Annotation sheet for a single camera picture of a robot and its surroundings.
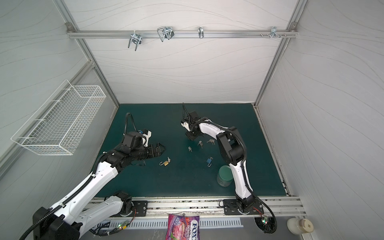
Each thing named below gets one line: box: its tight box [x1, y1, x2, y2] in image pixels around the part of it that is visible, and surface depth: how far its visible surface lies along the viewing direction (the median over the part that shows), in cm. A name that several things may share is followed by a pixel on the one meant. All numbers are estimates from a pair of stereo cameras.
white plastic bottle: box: [287, 217, 314, 235], surface depth 64 cm
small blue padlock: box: [206, 157, 214, 167], surface depth 92 cm
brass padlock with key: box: [159, 156, 171, 167], surface depth 90 cm
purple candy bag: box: [165, 213, 200, 240], surface depth 68 cm
